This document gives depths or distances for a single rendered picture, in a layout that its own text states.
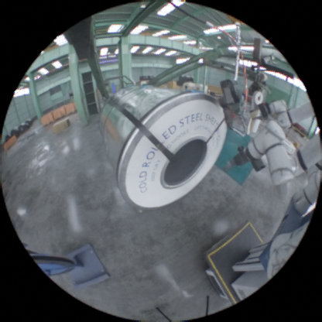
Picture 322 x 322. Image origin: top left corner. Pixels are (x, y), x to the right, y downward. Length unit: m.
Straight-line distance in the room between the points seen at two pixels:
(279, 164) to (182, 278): 1.37
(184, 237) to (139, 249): 0.56
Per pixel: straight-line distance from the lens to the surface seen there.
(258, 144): 0.48
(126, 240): 1.50
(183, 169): 1.25
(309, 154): 0.51
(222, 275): 1.28
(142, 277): 1.47
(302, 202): 0.99
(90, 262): 1.67
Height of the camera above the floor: 1.43
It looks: 41 degrees down
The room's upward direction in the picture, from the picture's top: straight up
